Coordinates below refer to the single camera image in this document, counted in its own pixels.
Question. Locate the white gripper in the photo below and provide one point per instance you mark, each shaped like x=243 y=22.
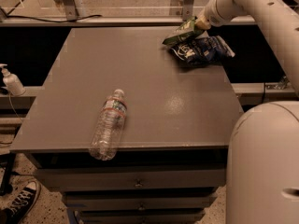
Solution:
x=216 y=18

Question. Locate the green jalapeno chip bag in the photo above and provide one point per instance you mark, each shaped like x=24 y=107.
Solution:
x=186 y=30

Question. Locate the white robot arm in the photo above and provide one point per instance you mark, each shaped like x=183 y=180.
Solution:
x=262 y=176

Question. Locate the blue chip bag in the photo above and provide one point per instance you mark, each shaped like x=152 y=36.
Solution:
x=201 y=52

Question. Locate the clear plastic water bottle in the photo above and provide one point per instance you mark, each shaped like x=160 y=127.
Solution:
x=109 y=127

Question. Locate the grey drawer cabinet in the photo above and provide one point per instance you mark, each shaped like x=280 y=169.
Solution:
x=173 y=150

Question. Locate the white pump sanitizer bottle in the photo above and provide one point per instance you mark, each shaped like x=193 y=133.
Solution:
x=12 y=82

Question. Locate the black canvas sneaker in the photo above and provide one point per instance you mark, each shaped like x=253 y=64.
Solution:
x=22 y=204

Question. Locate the metal frame rail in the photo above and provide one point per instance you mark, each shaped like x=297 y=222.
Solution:
x=91 y=21

